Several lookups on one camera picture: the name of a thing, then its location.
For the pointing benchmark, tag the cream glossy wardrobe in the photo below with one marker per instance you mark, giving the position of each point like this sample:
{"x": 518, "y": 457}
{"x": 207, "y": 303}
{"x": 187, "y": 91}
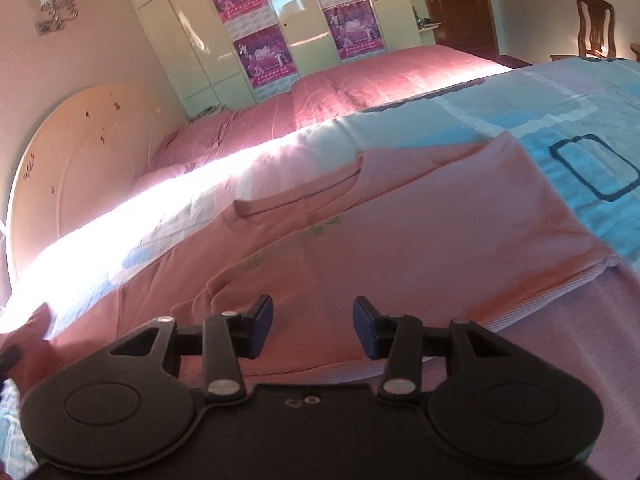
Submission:
{"x": 165, "y": 25}

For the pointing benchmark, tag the pink quilt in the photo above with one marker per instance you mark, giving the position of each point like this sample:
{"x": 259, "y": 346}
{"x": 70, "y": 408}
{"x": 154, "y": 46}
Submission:
{"x": 380, "y": 80}

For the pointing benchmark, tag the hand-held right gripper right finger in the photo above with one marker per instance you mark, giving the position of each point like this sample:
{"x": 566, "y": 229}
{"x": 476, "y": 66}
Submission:
{"x": 362, "y": 329}

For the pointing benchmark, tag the brown wooden door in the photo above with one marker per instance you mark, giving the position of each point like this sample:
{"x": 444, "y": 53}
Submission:
{"x": 460, "y": 5}

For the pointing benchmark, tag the wooden chair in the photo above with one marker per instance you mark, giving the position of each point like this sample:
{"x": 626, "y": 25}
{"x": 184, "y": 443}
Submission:
{"x": 595, "y": 25}

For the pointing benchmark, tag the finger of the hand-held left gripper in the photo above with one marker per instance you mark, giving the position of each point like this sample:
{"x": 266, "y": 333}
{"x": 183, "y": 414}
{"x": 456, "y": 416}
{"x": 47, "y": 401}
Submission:
{"x": 10, "y": 359}

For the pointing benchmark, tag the blue patterned bedsheet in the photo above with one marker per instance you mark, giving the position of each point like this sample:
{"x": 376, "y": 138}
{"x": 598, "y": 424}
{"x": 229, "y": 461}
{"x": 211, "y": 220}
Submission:
{"x": 575, "y": 110}

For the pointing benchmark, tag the cream wooden headboard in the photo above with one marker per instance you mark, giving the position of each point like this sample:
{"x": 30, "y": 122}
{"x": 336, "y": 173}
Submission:
{"x": 75, "y": 160}

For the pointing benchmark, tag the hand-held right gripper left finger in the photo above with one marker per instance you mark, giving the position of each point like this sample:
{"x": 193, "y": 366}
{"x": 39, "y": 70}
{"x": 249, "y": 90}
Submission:
{"x": 261, "y": 327}

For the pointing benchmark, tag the pink pillow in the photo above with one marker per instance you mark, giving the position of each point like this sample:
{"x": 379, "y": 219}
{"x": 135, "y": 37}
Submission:
{"x": 215, "y": 135}

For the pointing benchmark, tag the wall lamp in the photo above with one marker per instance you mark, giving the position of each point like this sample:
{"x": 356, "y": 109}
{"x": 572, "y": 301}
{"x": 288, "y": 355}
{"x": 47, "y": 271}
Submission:
{"x": 56, "y": 6}

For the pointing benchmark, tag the pink knit sweater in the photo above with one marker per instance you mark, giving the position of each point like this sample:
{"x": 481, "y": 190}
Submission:
{"x": 400, "y": 240}

